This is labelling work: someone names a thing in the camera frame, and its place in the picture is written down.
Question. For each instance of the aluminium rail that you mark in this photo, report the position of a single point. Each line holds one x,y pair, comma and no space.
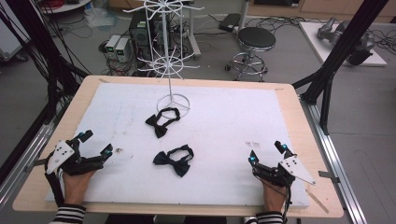
21,168
336,161

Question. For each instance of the person's right hand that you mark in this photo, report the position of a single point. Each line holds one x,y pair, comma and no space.
274,197

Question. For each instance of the white power supply unit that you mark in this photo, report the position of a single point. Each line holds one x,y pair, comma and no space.
123,49
111,45

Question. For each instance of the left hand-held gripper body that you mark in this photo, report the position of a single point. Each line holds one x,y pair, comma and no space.
63,152

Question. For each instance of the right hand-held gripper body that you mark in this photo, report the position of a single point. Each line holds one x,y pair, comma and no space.
291,171

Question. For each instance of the black flat box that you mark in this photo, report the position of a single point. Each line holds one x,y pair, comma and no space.
229,22

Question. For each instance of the grey metal desk leg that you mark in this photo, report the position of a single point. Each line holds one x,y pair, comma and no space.
193,37

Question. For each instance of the white floor board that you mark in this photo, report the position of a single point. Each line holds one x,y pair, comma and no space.
314,43

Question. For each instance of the grey metal clamp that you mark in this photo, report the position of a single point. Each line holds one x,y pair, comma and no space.
328,176
37,163

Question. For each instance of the round white table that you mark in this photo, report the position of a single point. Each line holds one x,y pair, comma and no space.
67,5

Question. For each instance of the grey metal post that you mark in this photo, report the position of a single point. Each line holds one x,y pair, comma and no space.
243,14

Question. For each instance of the clear plastic bag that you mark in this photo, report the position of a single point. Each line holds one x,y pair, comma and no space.
101,17

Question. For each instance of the black bow tie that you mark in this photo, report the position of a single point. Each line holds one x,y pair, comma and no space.
176,161
160,124

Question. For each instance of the white foam mat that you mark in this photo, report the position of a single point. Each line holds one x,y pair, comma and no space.
218,130

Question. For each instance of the person's left hand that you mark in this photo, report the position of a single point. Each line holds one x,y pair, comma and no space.
76,186

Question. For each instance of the thin wooden stick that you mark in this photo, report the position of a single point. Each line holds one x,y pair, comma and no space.
317,200

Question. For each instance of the black round stool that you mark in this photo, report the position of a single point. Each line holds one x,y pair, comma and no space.
256,40

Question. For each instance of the black metal frame stand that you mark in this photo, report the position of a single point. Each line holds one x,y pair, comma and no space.
339,53
46,53

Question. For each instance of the black computer tower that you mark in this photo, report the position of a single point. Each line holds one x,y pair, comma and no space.
140,34

